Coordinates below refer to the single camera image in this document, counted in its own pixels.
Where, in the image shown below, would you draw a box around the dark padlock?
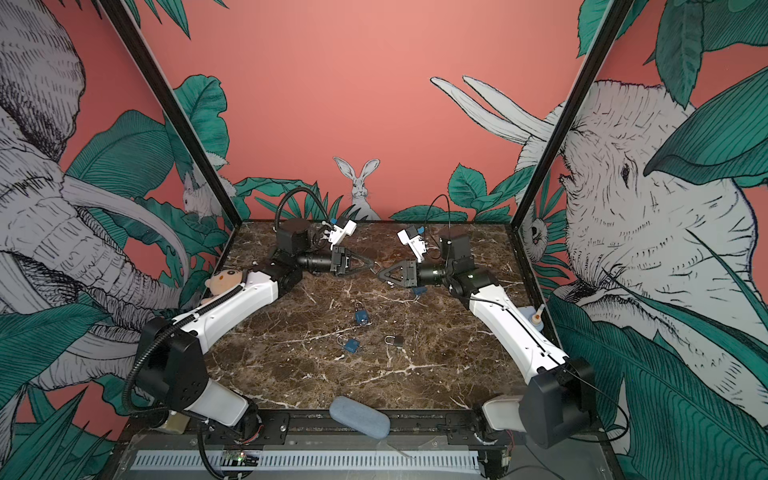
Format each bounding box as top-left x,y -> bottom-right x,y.
384,335 -> 405,347

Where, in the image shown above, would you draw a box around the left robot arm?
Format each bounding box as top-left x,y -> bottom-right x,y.
121,217 -> 372,444

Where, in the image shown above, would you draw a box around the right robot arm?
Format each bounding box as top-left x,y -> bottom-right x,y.
378,227 -> 597,448

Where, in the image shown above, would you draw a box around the plush doll striped shirt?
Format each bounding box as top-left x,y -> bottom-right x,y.
201,269 -> 245,306

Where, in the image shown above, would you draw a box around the blue grey toy box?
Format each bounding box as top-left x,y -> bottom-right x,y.
519,304 -> 545,332

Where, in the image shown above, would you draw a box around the blue grey pouch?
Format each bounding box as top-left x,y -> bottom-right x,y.
329,396 -> 391,440

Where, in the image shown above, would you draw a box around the masking tape roll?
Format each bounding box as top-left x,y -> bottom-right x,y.
156,411 -> 190,435

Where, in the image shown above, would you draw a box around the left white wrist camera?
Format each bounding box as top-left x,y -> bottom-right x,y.
322,218 -> 357,249

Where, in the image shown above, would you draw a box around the black corrugated cable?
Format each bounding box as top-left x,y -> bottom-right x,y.
273,185 -> 330,235

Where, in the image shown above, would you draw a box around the black mounting rail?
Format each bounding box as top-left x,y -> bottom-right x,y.
148,397 -> 597,449

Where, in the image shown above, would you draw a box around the white vented rail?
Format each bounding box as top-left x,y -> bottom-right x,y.
129,450 -> 480,473

